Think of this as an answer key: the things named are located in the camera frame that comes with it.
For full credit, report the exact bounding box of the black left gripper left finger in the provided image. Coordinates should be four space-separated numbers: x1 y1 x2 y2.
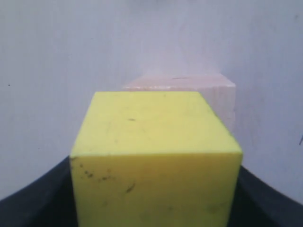
0 157 78 227

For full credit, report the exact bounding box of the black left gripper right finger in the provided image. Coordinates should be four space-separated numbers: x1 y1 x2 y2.
227 166 303 227

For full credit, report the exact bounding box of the yellow cube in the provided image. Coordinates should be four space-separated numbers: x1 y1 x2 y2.
70 91 243 227

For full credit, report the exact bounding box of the large wooden cube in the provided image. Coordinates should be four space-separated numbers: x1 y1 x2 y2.
122 74 236 133

